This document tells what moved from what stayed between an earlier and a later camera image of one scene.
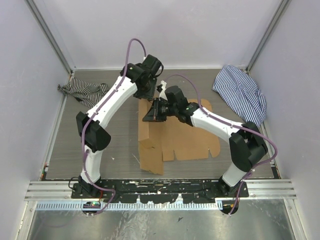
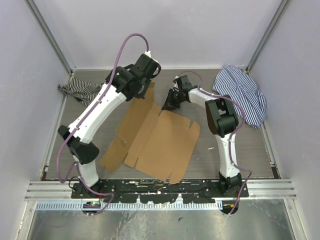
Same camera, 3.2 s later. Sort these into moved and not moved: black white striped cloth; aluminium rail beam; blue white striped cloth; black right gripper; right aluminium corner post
Moved: black right gripper
Not moved: right aluminium corner post; blue white striped cloth; aluminium rail beam; black white striped cloth
